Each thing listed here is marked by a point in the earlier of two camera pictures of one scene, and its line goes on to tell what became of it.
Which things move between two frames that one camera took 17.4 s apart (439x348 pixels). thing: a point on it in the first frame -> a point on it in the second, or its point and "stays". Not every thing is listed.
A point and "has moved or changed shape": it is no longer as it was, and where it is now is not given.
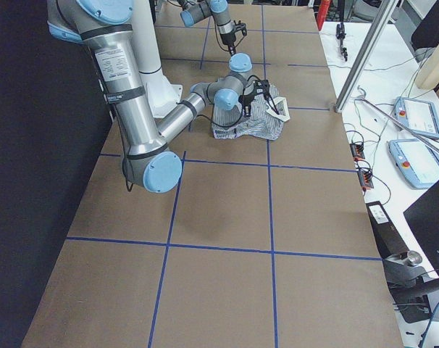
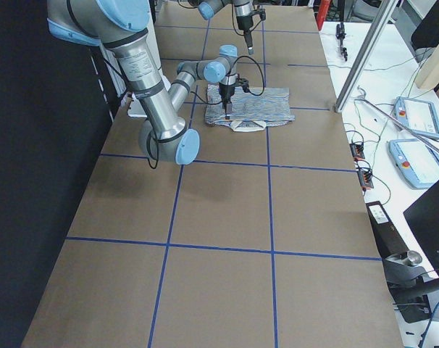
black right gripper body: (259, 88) -> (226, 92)
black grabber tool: (340, 32) stays
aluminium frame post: (382, 16) stays
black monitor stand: (411, 286) stays
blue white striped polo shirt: (263, 117) has moved or changed shape
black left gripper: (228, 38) -> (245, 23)
